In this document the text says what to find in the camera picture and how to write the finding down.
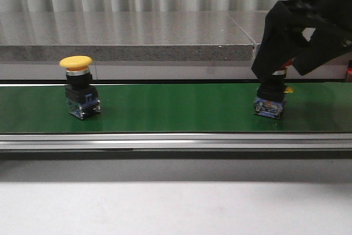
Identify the aluminium conveyor frame rail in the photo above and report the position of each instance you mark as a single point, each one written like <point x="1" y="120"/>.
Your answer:
<point x="178" y="141"/>

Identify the grey speckled stone slab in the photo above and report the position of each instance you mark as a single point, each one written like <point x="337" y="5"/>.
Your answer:
<point x="123" y="36"/>
<point x="252" y="23"/>

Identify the grey speckled stone slab right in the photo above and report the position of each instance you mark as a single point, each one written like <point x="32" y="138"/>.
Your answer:
<point x="252" y="23"/>

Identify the grey speckled stone slab left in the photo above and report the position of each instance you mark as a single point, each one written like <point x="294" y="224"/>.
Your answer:
<point x="123" y="36"/>

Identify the green conveyor belt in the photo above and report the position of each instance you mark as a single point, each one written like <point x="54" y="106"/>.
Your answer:
<point x="312" y="107"/>

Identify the yellow mushroom push button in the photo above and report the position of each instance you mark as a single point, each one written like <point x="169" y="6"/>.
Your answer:
<point x="82" y="97"/>

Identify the red mushroom push button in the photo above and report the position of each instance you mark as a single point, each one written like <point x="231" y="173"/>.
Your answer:
<point x="270" y="100"/>

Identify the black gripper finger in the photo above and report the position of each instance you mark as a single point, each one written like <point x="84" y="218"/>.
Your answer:
<point x="283" y="35"/>
<point x="323" y="47"/>

